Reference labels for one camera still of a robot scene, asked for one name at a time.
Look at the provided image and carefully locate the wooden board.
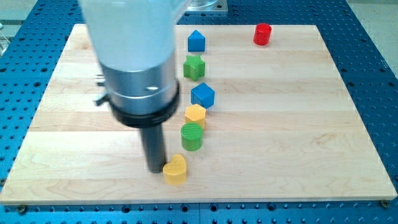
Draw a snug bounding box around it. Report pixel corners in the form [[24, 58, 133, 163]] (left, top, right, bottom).
[[1, 24, 397, 205]]

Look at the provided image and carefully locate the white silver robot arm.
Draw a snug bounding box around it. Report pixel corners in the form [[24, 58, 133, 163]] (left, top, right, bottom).
[[78, 0, 190, 128]]

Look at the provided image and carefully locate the yellow heart block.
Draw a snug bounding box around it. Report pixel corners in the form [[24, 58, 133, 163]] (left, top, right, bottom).
[[163, 154, 187, 185]]

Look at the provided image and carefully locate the blue cube block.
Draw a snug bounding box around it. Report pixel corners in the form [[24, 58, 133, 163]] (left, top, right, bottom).
[[190, 83, 215, 109]]

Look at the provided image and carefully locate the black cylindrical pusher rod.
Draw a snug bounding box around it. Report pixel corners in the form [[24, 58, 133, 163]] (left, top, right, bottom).
[[139, 124, 166, 174]]

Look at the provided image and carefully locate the green cylinder block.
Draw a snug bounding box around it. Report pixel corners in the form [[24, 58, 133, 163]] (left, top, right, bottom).
[[180, 123, 203, 151]]

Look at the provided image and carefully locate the green star block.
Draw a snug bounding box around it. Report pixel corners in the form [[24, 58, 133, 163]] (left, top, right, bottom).
[[183, 55, 205, 81]]

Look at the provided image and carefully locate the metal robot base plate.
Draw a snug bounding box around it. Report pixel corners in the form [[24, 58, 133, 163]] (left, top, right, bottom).
[[185, 0, 228, 15]]

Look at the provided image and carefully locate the red cylinder block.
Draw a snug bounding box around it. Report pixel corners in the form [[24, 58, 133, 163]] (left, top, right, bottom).
[[253, 23, 272, 45]]

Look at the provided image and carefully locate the yellow hexagon block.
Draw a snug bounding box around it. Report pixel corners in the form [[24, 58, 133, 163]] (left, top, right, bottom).
[[185, 104, 206, 129]]

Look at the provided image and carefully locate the blue triangular prism block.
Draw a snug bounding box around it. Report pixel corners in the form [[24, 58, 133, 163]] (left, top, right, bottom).
[[187, 30, 206, 52]]

